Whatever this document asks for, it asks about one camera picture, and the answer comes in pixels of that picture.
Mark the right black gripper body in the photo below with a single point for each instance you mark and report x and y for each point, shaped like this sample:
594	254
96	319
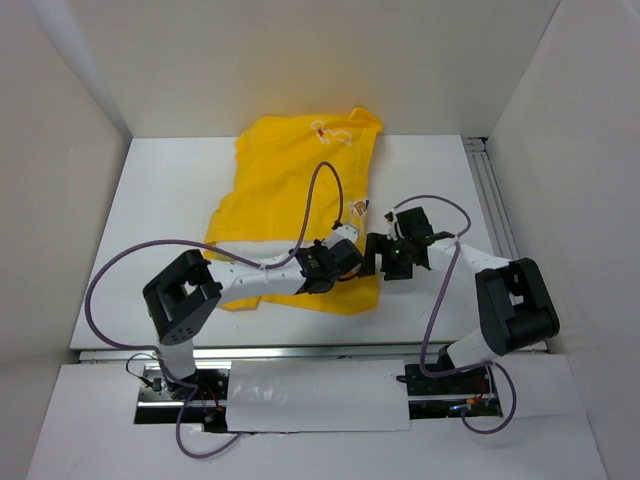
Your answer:
395	256

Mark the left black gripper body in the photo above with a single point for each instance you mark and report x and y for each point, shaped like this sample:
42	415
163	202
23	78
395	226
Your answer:
316	246

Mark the white pillow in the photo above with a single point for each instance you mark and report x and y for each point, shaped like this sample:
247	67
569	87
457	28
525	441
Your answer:
263	252

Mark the yellow pikachu pillowcase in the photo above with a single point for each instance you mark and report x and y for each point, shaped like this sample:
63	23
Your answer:
296	176

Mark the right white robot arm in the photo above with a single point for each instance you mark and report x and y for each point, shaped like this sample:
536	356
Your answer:
515	309

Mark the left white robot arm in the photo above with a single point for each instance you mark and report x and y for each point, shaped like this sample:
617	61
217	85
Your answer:
182	297

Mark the white cover plate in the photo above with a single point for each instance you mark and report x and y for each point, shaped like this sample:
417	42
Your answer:
305	396

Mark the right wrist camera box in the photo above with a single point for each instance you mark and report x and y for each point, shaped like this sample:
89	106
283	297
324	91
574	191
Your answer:
394	231

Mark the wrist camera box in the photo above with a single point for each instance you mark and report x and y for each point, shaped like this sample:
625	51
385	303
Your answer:
394	231
342	232

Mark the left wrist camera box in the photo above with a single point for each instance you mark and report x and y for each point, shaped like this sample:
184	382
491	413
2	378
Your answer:
342	232

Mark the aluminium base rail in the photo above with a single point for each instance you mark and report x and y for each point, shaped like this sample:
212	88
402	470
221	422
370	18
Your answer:
167	188

